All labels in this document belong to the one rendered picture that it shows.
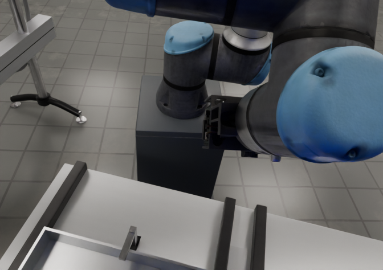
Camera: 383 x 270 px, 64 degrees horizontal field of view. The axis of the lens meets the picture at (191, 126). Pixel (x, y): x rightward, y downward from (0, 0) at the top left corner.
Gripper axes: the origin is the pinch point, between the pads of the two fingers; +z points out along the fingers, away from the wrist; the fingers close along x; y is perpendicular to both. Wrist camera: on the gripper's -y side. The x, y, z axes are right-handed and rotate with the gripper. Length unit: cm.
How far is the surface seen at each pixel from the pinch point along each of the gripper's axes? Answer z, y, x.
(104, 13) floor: 242, 65, -117
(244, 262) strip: -4.3, -1.4, 21.3
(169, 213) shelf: 1.9, 10.5, 15.4
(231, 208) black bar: 0.1, -0.1, 13.8
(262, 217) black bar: -1.2, -5.2, 15.0
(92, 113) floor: 148, 52, -13
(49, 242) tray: -1.2, 29.2, 19.4
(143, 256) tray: -6.2, 14.6, 19.7
